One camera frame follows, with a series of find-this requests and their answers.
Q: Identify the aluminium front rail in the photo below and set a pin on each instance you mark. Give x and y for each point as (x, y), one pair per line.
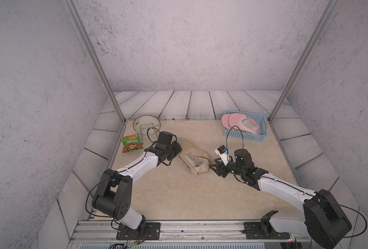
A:
(182, 234)

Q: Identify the green snack packet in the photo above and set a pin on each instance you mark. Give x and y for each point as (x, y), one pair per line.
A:
(131, 143)

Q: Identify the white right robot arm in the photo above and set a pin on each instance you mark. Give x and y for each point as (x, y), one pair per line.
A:
(322, 218)

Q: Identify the beige baseball cap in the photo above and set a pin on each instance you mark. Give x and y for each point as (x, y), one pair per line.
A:
(195, 159)

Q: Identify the pink baseball cap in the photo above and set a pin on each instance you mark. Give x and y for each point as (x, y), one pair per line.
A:
(226, 121)
(243, 123)

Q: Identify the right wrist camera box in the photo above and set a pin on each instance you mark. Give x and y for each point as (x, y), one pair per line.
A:
(222, 152)

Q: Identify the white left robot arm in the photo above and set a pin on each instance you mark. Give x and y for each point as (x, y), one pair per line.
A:
(113, 194)

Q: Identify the green glass plate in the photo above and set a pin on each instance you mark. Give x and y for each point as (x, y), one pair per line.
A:
(144, 122)

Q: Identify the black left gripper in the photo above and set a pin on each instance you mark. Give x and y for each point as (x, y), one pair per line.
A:
(178, 150)

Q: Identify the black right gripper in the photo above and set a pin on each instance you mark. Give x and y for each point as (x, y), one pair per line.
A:
(220, 167)

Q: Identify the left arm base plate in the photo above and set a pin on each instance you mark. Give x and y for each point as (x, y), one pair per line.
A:
(145, 231)

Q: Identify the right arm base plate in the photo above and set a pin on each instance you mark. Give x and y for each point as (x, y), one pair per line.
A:
(260, 230)

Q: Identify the light blue perforated basket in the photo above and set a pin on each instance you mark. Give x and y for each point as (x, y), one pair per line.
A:
(259, 118)

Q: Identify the right aluminium frame post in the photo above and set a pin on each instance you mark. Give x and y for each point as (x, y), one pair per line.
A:
(313, 40)

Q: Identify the aluminium frame post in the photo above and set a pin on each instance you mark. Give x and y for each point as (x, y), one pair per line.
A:
(77, 22)
(313, 40)

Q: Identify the left aluminium frame post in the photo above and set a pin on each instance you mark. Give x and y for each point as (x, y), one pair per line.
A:
(77, 22)

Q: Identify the metal wire plate stand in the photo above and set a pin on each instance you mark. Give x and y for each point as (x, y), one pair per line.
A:
(148, 133)

